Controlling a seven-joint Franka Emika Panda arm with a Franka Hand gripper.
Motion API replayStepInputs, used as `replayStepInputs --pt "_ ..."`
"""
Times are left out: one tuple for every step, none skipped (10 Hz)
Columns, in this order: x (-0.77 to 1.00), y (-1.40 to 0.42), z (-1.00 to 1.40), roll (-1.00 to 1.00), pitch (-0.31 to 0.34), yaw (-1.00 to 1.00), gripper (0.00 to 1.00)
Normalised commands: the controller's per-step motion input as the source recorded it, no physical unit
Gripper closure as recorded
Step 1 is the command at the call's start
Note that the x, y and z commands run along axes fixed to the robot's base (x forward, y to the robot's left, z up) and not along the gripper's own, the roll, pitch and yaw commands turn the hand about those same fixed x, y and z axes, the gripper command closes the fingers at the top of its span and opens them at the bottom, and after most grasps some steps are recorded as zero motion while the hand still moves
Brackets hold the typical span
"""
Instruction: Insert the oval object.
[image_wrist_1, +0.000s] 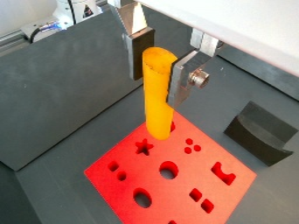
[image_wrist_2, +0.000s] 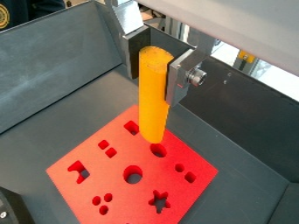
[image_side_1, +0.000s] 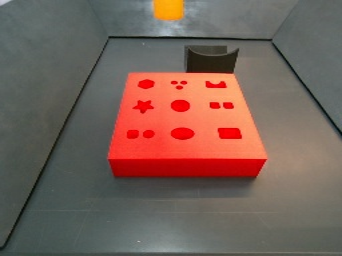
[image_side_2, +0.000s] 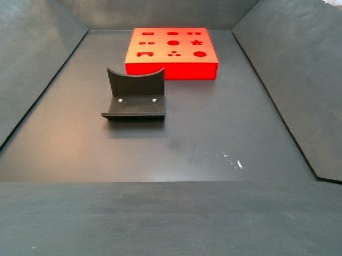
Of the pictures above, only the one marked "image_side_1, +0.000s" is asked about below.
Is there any red shape sorter block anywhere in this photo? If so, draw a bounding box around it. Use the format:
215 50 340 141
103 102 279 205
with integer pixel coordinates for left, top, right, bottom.
108 73 267 177

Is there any dark grey curved holder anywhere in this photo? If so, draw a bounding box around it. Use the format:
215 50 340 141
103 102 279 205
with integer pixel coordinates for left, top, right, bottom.
185 45 239 74

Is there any orange panel on back wall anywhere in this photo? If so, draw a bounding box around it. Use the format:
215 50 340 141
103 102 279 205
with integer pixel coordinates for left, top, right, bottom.
153 0 185 21

